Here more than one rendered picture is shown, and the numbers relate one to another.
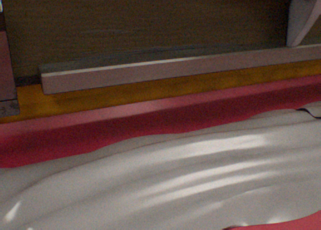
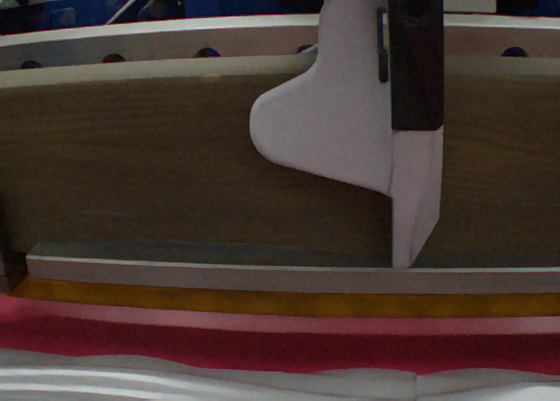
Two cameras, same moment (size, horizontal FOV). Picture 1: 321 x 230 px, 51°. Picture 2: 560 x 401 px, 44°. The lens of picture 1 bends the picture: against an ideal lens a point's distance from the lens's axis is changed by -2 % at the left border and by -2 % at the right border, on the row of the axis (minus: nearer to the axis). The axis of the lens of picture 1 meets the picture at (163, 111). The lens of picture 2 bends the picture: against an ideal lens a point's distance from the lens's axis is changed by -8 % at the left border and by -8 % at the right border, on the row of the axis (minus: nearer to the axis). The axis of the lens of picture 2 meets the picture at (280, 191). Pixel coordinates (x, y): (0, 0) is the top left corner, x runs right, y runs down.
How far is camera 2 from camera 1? 0.18 m
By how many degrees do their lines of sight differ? 33
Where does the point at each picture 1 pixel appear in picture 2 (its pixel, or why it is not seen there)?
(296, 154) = not seen: outside the picture
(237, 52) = (284, 267)
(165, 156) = (122, 386)
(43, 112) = (62, 296)
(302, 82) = (513, 326)
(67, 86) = (50, 274)
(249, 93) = (384, 331)
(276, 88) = (445, 330)
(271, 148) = not seen: outside the picture
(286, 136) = not seen: outside the picture
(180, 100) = (260, 321)
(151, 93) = (197, 302)
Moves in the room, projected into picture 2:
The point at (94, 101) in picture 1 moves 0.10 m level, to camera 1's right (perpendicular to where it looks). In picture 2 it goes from (118, 296) to (329, 369)
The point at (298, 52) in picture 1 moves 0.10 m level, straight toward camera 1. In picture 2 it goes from (415, 278) to (142, 385)
